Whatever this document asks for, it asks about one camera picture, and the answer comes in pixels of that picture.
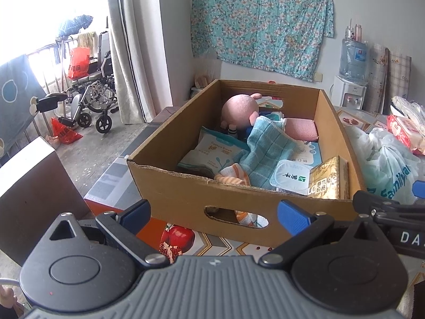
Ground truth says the white teal cotton swab packet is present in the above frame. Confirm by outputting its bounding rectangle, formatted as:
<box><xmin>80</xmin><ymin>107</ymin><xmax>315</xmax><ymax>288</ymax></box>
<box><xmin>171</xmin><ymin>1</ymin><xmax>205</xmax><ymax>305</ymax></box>
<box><xmin>177</xmin><ymin>126</ymin><xmax>250</xmax><ymax>177</ymax></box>

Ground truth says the white crumpled plastic bag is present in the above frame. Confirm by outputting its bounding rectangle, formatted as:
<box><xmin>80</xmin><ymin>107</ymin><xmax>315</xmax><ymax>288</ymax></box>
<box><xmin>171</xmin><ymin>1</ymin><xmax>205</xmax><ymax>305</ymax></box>
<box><xmin>390</xmin><ymin>96</ymin><xmax>425</xmax><ymax>129</ymax></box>

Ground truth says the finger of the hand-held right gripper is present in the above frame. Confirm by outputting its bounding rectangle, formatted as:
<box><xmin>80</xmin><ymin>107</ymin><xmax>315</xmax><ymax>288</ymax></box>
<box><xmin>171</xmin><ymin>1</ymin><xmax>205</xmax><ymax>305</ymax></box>
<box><xmin>411</xmin><ymin>180</ymin><xmax>425</xmax><ymax>203</ymax></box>
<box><xmin>352</xmin><ymin>189</ymin><xmax>425</xmax><ymax>228</ymax></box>

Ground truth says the teal floral cloth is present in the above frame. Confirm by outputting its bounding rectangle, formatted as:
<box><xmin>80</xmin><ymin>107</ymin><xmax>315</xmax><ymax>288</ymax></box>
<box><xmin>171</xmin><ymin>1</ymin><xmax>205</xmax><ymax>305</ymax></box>
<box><xmin>191</xmin><ymin>0</ymin><xmax>334</xmax><ymax>81</ymax></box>

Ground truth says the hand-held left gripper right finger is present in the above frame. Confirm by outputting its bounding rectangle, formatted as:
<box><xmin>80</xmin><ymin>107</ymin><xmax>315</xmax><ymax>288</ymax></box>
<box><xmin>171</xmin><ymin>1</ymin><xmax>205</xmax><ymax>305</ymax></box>
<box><xmin>259</xmin><ymin>200</ymin><xmax>384</xmax><ymax>268</ymax></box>

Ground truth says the brown cardboard box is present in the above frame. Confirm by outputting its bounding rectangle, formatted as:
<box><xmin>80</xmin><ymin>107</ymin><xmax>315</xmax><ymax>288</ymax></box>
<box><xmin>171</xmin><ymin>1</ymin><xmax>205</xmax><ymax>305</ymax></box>
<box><xmin>127</xmin><ymin>79</ymin><xmax>368</xmax><ymax>248</ymax></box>

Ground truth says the wheelchair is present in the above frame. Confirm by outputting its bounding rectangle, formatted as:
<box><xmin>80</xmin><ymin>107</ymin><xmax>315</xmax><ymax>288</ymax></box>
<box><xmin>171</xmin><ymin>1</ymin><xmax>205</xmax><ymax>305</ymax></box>
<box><xmin>58</xmin><ymin>16</ymin><xmax>120</xmax><ymax>135</ymax></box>

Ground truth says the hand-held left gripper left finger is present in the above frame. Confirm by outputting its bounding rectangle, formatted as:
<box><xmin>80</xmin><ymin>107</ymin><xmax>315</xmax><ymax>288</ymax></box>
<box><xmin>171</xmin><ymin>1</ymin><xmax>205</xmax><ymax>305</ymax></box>
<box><xmin>49</xmin><ymin>199</ymin><xmax>170</xmax><ymax>269</ymax></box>

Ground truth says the pink sponge cloth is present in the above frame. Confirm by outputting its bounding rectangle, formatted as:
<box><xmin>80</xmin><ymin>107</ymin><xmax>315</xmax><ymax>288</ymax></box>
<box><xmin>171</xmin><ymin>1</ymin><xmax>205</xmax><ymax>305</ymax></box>
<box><xmin>284</xmin><ymin>118</ymin><xmax>320</xmax><ymax>142</ymax></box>

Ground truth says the pink tissue packet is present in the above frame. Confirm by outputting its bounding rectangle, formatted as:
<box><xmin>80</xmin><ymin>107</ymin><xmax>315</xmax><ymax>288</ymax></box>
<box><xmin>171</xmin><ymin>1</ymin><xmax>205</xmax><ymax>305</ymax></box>
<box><xmin>387</xmin><ymin>115</ymin><xmax>425</xmax><ymax>155</ymax></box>

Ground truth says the blue umbrella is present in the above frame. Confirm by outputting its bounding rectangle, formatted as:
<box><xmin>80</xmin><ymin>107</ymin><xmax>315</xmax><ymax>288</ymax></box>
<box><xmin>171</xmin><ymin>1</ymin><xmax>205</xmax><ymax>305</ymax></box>
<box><xmin>58</xmin><ymin>14</ymin><xmax>93</xmax><ymax>37</ymax></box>

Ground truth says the metal balcony railing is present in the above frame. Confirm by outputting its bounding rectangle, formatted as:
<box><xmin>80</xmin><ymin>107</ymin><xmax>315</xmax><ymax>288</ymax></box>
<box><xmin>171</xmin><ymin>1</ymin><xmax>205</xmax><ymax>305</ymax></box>
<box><xmin>25</xmin><ymin>35</ymin><xmax>81</xmax><ymax>94</ymax></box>

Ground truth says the orange-red hanging plastic bag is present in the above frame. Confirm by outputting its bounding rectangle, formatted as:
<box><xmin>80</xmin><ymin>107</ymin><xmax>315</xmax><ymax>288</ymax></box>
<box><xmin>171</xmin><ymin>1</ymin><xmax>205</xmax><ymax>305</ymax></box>
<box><xmin>67</xmin><ymin>47</ymin><xmax>91</xmax><ymax>81</ymax></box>

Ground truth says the pink plush toy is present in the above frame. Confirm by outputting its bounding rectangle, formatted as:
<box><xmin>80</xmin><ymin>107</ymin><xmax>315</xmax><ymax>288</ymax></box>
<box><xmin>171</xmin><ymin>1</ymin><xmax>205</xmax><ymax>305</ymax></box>
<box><xmin>220</xmin><ymin>93</ymin><xmax>267</xmax><ymax>137</ymax></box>

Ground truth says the blue printed blanket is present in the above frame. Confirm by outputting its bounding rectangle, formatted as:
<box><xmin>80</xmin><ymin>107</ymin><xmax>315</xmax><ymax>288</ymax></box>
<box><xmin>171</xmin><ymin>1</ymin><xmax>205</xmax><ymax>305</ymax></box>
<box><xmin>0</xmin><ymin>53</ymin><xmax>47</xmax><ymax>161</ymax></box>

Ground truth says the red floor plastic bag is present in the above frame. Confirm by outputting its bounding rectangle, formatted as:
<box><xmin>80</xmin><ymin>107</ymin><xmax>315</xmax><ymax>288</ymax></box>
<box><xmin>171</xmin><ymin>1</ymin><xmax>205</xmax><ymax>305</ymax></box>
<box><xmin>50</xmin><ymin>117</ymin><xmax>84</xmax><ymax>144</ymax></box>

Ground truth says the patterned rolled mat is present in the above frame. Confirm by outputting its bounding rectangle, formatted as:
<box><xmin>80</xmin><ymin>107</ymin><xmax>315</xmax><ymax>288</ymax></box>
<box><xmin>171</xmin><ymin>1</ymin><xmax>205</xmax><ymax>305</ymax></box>
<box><xmin>367</xmin><ymin>44</ymin><xmax>390</xmax><ymax>114</ymax></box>

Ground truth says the grey orange printed carton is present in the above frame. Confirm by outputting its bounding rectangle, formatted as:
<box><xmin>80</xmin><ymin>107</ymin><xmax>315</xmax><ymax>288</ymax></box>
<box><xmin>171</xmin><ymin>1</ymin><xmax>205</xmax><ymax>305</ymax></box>
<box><xmin>83</xmin><ymin>106</ymin><xmax>174</xmax><ymax>257</ymax></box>

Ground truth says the blue water jug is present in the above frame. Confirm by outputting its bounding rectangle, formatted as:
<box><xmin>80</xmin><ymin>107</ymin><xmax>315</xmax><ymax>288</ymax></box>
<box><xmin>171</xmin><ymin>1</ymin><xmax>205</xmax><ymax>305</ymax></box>
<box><xmin>340</xmin><ymin>37</ymin><xmax>370</xmax><ymax>86</ymax></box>

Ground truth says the orange striped cloth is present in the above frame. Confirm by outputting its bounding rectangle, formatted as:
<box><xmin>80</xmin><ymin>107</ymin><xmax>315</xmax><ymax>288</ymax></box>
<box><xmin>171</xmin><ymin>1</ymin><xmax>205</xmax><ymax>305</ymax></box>
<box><xmin>214</xmin><ymin>163</ymin><xmax>252</xmax><ymax>187</ymax></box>

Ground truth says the gold tissue pack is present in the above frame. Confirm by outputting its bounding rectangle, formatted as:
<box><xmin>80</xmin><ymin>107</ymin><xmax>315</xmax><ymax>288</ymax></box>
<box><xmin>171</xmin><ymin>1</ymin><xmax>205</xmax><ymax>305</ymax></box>
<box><xmin>307</xmin><ymin>156</ymin><xmax>350</xmax><ymax>200</ymax></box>

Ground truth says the white water dispenser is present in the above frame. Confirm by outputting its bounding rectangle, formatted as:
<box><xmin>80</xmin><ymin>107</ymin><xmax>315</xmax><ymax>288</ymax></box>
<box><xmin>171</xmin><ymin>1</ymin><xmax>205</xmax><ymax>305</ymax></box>
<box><xmin>332</xmin><ymin>75</ymin><xmax>368</xmax><ymax>110</ymax></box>

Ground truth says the yellow hanging towel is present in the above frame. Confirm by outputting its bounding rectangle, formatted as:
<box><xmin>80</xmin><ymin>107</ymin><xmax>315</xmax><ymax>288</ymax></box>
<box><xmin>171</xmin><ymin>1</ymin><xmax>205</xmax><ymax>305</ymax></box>
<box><xmin>77</xmin><ymin>31</ymin><xmax>99</xmax><ymax>49</ymax></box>

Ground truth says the beige curtain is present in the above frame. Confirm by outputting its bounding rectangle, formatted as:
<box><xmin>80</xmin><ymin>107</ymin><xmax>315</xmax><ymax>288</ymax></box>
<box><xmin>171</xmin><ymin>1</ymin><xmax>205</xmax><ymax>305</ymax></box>
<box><xmin>105</xmin><ymin>0</ymin><xmax>174</xmax><ymax>125</ymax></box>

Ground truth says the blue wet wipes pack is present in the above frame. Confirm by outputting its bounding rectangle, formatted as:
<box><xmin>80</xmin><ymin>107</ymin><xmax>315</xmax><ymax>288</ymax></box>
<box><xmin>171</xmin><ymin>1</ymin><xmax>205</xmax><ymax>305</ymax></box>
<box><xmin>259</xmin><ymin>104</ymin><xmax>284</xmax><ymax>115</ymax></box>

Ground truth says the white green plastic bag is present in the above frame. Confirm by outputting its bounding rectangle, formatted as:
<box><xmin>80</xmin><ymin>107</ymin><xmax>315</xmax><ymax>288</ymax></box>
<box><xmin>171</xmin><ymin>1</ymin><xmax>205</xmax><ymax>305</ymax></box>
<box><xmin>345</xmin><ymin>124</ymin><xmax>421</xmax><ymax>205</ymax></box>

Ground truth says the white round wipes pack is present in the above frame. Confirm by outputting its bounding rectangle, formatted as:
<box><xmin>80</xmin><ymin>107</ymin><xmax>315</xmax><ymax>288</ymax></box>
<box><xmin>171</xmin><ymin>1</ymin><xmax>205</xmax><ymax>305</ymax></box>
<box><xmin>268</xmin><ymin>159</ymin><xmax>325</xmax><ymax>196</ymax></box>

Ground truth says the brown white cabinet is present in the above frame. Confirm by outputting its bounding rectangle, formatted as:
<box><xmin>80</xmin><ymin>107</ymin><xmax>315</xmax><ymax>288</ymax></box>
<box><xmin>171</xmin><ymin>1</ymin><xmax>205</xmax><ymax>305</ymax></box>
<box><xmin>0</xmin><ymin>136</ymin><xmax>88</xmax><ymax>267</ymax></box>

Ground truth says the white blue mask packet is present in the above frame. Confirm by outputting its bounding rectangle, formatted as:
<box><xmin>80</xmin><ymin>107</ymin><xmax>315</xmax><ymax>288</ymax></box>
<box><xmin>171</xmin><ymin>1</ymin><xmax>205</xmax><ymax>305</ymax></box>
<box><xmin>290</xmin><ymin>140</ymin><xmax>325</xmax><ymax>167</ymax></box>

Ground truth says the plaid leaning mat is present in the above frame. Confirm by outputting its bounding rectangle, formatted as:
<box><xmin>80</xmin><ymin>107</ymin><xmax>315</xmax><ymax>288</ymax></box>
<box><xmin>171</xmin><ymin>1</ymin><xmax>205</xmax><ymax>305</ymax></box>
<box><xmin>387</xmin><ymin>51</ymin><xmax>412</xmax><ymax>107</ymax></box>

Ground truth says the teal checked towel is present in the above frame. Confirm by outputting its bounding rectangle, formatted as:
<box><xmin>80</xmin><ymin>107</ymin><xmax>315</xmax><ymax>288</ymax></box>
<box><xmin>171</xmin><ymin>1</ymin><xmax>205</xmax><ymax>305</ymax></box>
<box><xmin>246</xmin><ymin>115</ymin><xmax>301</xmax><ymax>191</ymax></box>

